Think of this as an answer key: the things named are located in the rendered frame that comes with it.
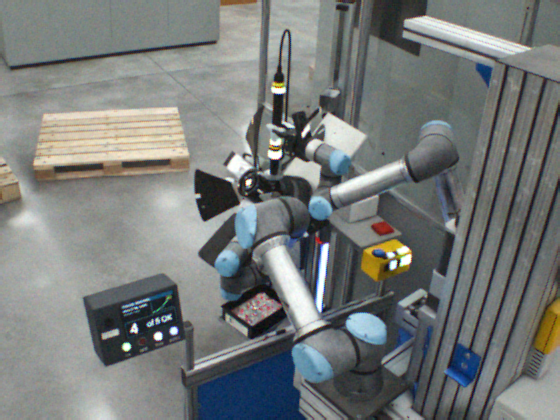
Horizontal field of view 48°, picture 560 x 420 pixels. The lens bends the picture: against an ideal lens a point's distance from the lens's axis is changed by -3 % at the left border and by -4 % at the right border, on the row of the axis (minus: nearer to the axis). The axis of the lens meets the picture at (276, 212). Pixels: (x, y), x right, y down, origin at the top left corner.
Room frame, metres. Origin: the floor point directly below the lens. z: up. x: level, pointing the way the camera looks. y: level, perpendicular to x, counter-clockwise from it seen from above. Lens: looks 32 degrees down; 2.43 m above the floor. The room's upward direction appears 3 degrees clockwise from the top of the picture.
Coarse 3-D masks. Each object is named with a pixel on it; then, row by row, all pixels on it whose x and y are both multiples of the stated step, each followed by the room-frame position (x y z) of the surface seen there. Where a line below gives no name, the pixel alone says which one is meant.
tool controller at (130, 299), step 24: (120, 288) 1.46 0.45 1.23; (144, 288) 1.46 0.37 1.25; (168, 288) 1.46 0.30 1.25; (96, 312) 1.34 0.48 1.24; (120, 312) 1.37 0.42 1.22; (144, 312) 1.40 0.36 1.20; (168, 312) 1.44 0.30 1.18; (96, 336) 1.34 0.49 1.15; (120, 336) 1.35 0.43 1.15; (144, 336) 1.38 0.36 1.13; (168, 336) 1.42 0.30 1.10; (120, 360) 1.32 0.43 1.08
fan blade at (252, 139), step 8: (256, 112) 2.48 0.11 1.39; (256, 120) 2.44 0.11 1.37; (248, 128) 2.52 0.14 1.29; (256, 128) 2.40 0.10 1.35; (248, 136) 2.50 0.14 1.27; (256, 136) 2.36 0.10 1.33; (248, 144) 2.49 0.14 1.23; (256, 144) 2.33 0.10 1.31; (256, 152) 2.30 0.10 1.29; (256, 160) 2.31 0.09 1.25
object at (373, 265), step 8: (392, 240) 2.06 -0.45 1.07; (368, 248) 1.99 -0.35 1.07; (384, 248) 2.00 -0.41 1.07; (392, 248) 2.00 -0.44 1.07; (400, 248) 2.01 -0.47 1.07; (368, 256) 1.96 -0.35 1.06; (376, 256) 1.94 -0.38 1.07; (392, 256) 1.95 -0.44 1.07; (400, 256) 1.96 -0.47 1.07; (368, 264) 1.95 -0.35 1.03; (376, 264) 1.92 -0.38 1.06; (384, 264) 1.91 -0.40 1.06; (408, 264) 1.99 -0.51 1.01; (368, 272) 1.95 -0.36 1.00; (376, 272) 1.91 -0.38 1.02; (384, 272) 1.92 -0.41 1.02; (392, 272) 1.94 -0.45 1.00; (400, 272) 1.97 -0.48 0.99; (376, 280) 1.91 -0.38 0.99
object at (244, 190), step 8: (240, 176) 2.22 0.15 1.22; (248, 176) 2.20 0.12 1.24; (256, 176) 2.18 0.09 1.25; (240, 184) 2.20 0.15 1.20; (256, 184) 2.14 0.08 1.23; (264, 184) 2.15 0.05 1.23; (280, 184) 2.22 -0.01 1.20; (240, 192) 2.16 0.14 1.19; (248, 192) 2.14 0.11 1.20; (256, 192) 2.13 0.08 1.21; (264, 192) 2.15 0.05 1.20; (280, 192) 2.19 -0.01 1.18; (256, 200) 2.14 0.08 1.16
